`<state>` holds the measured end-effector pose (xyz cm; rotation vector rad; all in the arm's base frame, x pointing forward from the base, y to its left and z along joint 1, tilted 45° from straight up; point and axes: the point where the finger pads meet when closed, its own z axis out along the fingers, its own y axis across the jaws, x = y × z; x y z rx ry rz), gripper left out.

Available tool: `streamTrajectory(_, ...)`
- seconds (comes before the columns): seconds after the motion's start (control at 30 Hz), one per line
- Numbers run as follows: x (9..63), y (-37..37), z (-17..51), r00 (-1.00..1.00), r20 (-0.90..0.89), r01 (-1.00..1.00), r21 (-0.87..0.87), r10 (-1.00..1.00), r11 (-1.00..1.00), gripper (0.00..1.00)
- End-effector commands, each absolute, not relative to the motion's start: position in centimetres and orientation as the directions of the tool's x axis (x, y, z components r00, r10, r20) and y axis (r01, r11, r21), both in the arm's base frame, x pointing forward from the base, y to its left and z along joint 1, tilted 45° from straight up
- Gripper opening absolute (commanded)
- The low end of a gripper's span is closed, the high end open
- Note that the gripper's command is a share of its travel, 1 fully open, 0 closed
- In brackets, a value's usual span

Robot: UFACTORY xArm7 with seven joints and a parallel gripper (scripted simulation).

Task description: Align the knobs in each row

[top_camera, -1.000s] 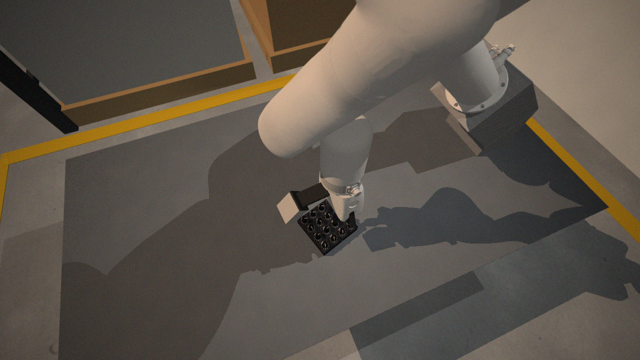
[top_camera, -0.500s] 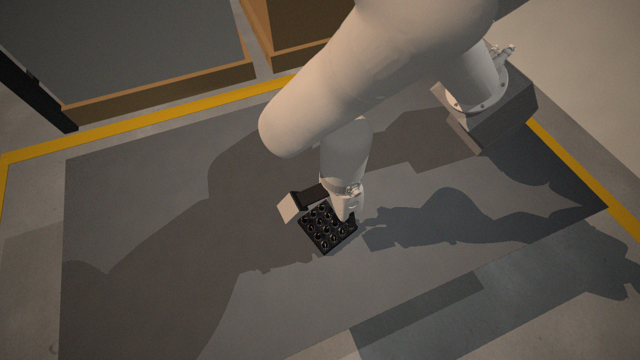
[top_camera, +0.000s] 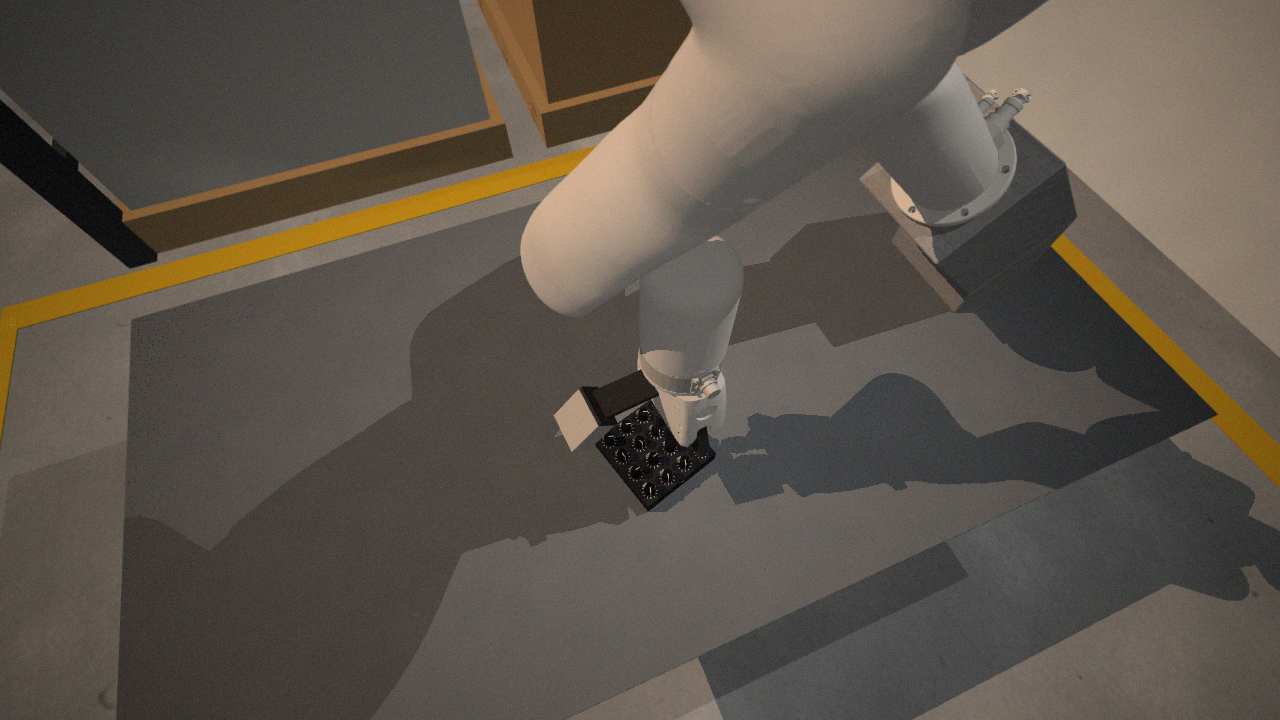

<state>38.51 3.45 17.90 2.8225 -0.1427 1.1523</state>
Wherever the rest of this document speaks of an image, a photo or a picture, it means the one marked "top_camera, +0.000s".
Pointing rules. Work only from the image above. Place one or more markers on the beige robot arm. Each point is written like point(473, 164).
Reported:
point(761, 94)

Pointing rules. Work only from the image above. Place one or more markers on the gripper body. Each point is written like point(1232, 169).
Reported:
point(685, 414)

